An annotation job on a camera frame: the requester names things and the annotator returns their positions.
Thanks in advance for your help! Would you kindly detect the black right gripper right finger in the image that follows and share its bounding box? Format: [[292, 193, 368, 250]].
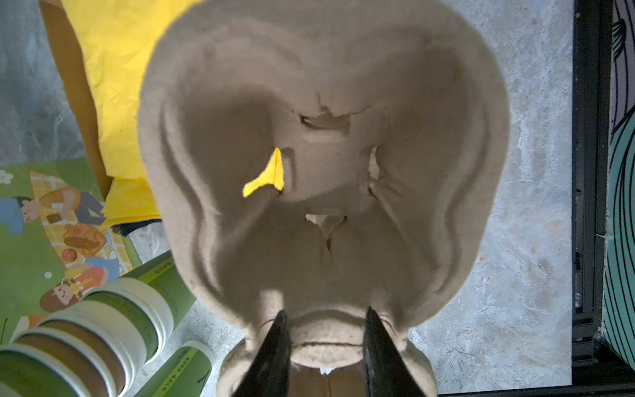
[[363, 307, 425, 397]]

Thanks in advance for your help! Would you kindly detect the black cage frame post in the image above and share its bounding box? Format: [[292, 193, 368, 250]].
[[438, 0, 635, 397]]

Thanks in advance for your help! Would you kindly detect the white green paper bag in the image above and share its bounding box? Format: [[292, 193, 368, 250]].
[[1, 158, 141, 343]]

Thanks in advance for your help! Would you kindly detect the green paper cup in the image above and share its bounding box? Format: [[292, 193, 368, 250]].
[[136, 341, 214, 397]]

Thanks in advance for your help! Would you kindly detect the stack of green paper cups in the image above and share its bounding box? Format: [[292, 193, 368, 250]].
[[1, 251, 195, 396]]

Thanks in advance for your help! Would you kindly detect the yellow paper napkin stack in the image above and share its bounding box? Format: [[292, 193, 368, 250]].
[[62, 0, 194, 228]]

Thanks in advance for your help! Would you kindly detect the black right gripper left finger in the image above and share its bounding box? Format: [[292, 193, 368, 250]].
[[233, 310, 291, 397]]

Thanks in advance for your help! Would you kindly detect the brown pulp cup carrier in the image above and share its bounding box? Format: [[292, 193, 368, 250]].
[[137, 1, 510, 396]]

